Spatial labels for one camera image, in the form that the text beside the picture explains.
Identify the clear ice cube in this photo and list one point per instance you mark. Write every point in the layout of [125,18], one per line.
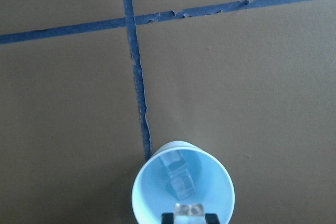
[177,170]
[189,214]

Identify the light blue cup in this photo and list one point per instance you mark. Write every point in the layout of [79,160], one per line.
[152,195]

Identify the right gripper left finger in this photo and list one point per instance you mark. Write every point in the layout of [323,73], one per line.
[167,218]

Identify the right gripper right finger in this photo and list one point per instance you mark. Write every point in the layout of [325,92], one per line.
[211,219]

